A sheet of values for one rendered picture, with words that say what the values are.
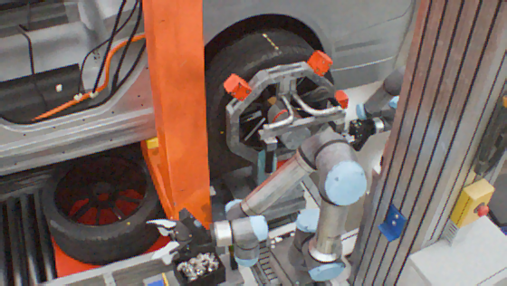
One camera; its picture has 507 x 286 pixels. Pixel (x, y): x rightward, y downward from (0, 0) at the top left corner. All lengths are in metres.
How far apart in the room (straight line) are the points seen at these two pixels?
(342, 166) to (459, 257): 0.47
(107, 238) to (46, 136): 0.56
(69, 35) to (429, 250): 2.34
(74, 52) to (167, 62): 1.47
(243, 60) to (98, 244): 1.11
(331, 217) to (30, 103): 1.85
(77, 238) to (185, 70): 1.14
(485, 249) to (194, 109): 1.08
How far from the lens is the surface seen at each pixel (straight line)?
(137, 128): 2.50
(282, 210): 3.01
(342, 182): 1.41
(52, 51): 3.11
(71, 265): 2.74
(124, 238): 2.52
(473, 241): 1.66
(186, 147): 1.94
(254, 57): 2.34
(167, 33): 1.64
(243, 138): 2.61
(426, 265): 1.55
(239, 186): 3.02
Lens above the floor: 2.44
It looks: 42 degrees down
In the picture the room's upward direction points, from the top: 2 degrees clockwise
